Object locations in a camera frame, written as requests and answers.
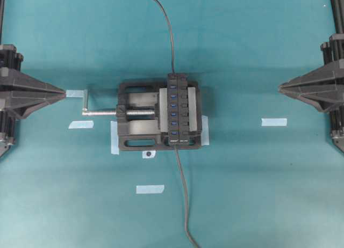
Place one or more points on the blue tape right of vise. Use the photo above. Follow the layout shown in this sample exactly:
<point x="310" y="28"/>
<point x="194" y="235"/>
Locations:
<point x="205" y="131"/>

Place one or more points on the black frame rail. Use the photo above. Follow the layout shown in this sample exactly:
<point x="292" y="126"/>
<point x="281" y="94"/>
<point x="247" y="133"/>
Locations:
<point x="337" y="9"/>
<point x="2" y="5"/>

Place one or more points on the blue tape strip left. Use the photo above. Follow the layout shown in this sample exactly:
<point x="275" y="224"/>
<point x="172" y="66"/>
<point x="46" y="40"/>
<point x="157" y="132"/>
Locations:
<point x="83" y="124"/>

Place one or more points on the black frame rail left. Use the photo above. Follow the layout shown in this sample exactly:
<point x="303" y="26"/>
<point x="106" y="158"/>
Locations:
<point x="2" y="5"/>

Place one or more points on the black frame rail right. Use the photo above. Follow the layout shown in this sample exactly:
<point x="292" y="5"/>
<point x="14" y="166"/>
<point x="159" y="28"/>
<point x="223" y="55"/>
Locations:
<point x="337" y="9"/>

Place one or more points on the blue tape strip far right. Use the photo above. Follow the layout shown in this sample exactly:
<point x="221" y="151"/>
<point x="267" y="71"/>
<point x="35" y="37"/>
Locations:
<point x="274" y="122"/>

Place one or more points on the silver vise crank handle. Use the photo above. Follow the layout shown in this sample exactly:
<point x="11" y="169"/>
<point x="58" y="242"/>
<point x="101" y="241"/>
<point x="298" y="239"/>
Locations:
<point x="87" y="112"/>

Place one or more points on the blue tape left of vise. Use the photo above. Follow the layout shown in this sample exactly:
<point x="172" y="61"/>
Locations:
<point x="114" y="138"/>

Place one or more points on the tape patch with black dot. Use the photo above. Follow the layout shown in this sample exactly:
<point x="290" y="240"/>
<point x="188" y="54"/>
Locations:
<point x="148" y="154"/>

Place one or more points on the black multiport USB hub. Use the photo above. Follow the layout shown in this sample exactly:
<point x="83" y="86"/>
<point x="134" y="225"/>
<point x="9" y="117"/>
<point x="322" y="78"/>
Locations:
<point x="178" y="112"/>

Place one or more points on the black bench vise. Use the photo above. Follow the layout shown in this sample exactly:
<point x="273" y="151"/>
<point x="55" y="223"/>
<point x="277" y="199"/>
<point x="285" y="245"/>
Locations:
<point x="142" y="116"/>

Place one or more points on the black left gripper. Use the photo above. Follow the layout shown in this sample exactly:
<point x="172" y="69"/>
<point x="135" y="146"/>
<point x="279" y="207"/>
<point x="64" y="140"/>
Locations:
<point x="19" y="105"/>

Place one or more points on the blue tape of vise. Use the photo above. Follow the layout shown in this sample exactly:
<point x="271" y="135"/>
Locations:
<point x="205" y="131"/>
<point x="114" y="138"/>

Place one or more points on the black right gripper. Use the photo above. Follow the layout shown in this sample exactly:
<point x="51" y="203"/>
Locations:
<point x="324" y="102"/>

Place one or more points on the blue tape strip bottom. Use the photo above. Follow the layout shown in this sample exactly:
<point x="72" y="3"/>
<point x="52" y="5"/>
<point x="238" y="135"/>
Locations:
<point x="149" y="189"/>

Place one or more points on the blue tape strip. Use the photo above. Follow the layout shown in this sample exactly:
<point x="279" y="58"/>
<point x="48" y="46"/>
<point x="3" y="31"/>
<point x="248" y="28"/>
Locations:
<point x="149" y="189"/>
<point x="83" y="124"/>
<point x="274" y="122"/>

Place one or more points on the blue tape near crank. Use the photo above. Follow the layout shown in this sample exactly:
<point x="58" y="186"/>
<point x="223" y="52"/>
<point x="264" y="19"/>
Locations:
<point x="74" y="93"/>

